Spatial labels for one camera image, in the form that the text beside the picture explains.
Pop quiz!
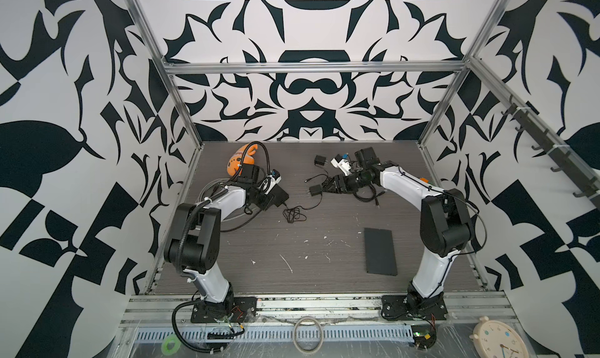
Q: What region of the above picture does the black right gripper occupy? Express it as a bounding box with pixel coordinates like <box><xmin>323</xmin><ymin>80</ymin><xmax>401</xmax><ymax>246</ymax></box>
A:
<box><xmin>322</xmin><ymin>171</ymin><xmax>369</xmax><ymax>195</ymax></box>

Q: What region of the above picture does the black network switch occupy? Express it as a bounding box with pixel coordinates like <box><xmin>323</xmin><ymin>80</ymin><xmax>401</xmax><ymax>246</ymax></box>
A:
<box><xmin>264</xmin><ymin>185</ymin><xmax>289</xmax><ymax>211</ymax></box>

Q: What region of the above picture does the black rectangular box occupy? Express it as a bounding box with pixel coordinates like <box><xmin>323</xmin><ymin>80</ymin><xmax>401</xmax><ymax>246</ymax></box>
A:
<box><xmin>363</xmin><ymin>228</ymin><xmax>398</xmax><ymax>276</ymax></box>

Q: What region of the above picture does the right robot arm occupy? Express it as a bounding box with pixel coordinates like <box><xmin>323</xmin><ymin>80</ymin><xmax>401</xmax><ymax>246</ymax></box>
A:
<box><xmin>323</xmin><ymin>147</ymin><xmax>475</xmax><ymax>301</ymax></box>

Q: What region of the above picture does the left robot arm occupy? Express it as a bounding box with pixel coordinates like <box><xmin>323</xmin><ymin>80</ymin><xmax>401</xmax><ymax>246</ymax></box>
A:
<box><xmin>163</xmin><ymin>164</ymin><xmax>281</xmax><ymax>305</ymax></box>

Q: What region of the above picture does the orange plush toy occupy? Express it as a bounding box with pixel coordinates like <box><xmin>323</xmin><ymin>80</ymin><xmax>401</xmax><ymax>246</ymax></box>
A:
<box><xmin>227</xmin><ymin>144</ymin><xmax>259</xmax><ymax>177</ymax></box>

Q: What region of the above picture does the green tape roll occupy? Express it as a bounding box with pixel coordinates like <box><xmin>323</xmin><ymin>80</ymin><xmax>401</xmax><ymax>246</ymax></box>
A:
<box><xmin>161</xmin><ymin>334</ymin><xmax>181</xmax><ymax>356</ymax></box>

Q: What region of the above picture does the white analog clock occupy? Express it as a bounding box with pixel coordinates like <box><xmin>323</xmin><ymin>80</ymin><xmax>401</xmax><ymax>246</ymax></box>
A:
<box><xmin>470</xmin><ymin>316</ymin><xmax>530</xmax><ymax>358</ymax></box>

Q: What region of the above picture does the coiled black ethernet cable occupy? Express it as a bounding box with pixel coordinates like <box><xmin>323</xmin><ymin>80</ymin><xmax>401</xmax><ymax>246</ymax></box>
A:
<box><xmin>351</xmin><ymin>181</ymin><xmax>386</xmax><ymax>206</ymax></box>

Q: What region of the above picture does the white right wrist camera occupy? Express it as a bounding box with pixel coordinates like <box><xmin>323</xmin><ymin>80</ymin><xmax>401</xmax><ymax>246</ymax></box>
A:
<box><xmin>331</xmin><ymin>153</ymin><xmax>353</xmax><ymax>176</ymax></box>

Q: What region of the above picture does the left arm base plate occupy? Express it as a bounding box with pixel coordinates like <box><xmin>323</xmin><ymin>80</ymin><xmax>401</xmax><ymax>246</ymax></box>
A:
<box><xmin>191</xmin><ymin>296</ymin><xmax>258</xmax><ymax>324</ymax></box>

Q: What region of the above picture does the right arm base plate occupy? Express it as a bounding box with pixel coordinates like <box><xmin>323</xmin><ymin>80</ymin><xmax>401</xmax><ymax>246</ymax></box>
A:
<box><xmin>381</xmin><ymin>292</ymin><xmax>448</xmax><ymax>321</ymax></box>

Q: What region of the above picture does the beige cable ring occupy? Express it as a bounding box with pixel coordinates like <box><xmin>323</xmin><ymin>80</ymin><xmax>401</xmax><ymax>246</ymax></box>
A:
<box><xmin>292</xmin><ymin>315</ymin><xmax>325</xmax><ymax>355</ymax></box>

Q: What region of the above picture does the black wall hook rail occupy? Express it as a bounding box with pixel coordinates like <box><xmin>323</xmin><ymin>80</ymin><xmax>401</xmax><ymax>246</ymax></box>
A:
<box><xmin>502</xmin><ymin>96</ymin><xmax>599</xmax><ymax>209</ymax></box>

